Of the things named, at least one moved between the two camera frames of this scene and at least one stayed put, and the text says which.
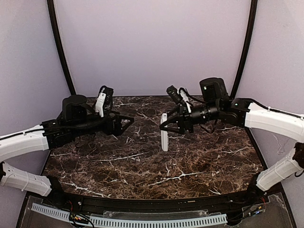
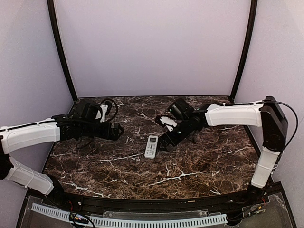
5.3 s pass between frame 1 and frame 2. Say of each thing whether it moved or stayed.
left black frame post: stayed
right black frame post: stayed
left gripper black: moved
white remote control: moved
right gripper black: moved
